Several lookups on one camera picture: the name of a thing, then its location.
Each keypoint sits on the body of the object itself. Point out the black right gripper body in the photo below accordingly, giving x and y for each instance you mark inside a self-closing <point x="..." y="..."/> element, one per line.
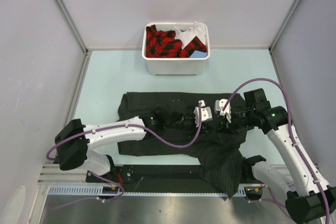
<point x="239" y="120"/>

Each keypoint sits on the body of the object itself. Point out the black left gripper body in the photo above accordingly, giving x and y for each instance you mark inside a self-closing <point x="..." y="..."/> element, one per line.
<point x="188" y="124"/>

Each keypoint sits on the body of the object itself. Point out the dark pinstriped long sleeve shirt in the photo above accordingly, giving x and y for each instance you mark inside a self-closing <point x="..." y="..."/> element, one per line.
<point x="213" y="149"/>

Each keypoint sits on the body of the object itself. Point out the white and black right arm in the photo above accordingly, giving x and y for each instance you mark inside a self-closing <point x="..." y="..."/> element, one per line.
<point x="305" y="193"/>

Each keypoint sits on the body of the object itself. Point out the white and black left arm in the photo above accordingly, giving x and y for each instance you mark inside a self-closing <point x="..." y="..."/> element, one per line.
<point x="75" y="144"/>

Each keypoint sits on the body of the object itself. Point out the light blue shirt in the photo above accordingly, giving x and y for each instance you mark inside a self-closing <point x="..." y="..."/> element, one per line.
<point x="199" y="54"/>

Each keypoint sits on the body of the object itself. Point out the white plastic bin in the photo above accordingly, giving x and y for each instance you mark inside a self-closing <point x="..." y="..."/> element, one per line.
<point x="175" y="66"/>

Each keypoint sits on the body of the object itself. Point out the red black plaid shirt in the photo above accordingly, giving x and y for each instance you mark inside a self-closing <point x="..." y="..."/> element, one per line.
<point x="162" y="44"/>

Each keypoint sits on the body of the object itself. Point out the white shirt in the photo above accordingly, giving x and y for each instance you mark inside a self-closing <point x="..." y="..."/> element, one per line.
<point x="186" y="36"/>

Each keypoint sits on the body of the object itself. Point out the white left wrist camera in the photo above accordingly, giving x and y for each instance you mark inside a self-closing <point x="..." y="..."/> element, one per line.
<point x="202" y="113"/>

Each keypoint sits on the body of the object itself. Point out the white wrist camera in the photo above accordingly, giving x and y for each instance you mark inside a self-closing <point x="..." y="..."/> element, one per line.
<point x="202" y="113"/>
<point x="222" y="108"/>

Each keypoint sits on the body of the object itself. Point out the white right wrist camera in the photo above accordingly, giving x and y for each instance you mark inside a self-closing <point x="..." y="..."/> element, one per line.
<point x="222" y="108"/>

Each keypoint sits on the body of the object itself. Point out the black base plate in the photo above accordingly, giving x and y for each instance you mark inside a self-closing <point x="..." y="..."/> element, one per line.
<point x="128" y="174"/>

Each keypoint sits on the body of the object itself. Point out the white slotted cable duct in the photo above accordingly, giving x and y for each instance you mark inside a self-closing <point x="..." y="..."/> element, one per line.
<point x="101" y="190"/>

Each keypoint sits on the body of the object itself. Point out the aluminium frame rail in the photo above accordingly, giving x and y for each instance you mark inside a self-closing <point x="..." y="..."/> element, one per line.
<point x="51" y="174"/>

